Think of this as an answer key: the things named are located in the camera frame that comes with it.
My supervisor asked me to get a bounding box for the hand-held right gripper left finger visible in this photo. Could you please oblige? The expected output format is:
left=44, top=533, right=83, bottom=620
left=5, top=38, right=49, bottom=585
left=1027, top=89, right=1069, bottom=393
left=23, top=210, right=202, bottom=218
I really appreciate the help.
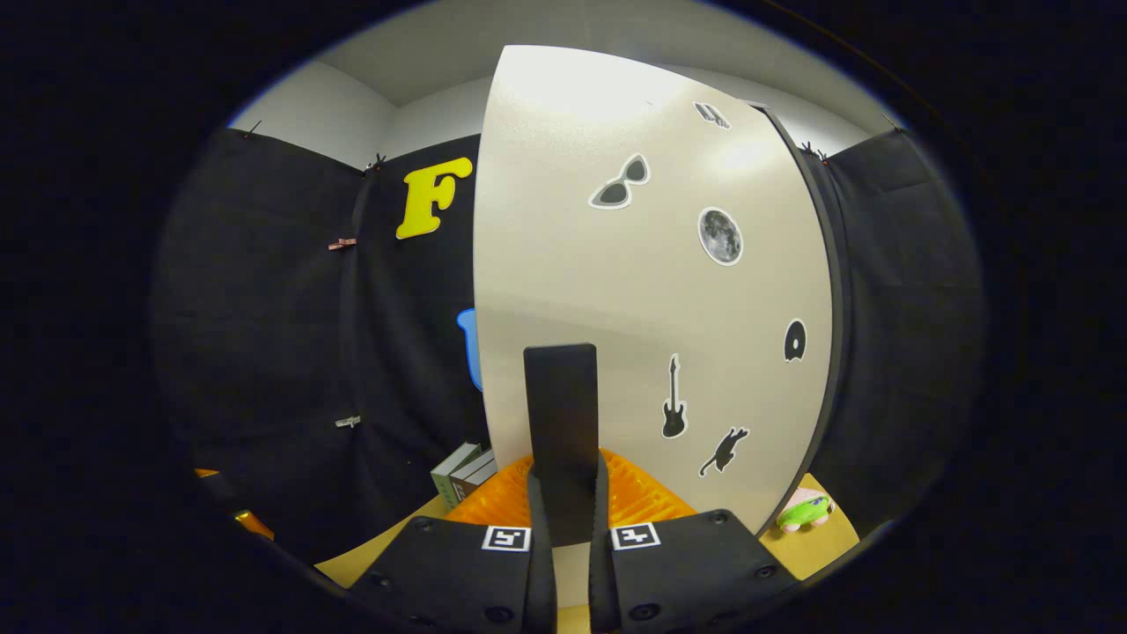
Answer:
left=348, top=453, right=560, bottom=634

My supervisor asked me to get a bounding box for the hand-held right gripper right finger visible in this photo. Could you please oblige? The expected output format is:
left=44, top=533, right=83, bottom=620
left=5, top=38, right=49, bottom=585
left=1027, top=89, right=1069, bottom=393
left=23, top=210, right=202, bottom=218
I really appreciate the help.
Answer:
left=588, top=449, right=804, bottom=634

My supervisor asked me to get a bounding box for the black door handle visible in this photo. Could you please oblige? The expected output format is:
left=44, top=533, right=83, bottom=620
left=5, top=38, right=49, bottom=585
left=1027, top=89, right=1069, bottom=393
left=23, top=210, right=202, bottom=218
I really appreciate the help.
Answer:
left=523, top=343, right=600, bottom=549

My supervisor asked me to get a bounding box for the beige cabinet door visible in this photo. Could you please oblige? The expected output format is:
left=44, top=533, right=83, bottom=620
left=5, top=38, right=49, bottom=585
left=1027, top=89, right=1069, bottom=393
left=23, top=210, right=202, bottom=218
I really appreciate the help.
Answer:
left=473, top=44, right=834, bottom=540

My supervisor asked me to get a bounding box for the brown book grey top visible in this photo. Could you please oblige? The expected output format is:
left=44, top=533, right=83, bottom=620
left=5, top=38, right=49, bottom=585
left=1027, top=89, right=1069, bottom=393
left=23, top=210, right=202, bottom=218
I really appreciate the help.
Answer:
left=449, top=451, right=494, bottom=505

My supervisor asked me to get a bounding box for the black backdrop cloth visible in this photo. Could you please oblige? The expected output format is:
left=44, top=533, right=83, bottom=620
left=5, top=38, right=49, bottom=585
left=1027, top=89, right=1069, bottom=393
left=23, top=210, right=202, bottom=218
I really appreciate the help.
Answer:
left=154, top=123, right=983, bottom=564

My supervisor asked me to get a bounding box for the green plush toy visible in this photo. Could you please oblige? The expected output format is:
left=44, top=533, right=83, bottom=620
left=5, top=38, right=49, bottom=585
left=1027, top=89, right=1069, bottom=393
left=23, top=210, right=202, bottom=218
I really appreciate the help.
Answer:
left=776, top=488, right=836, bottom=534

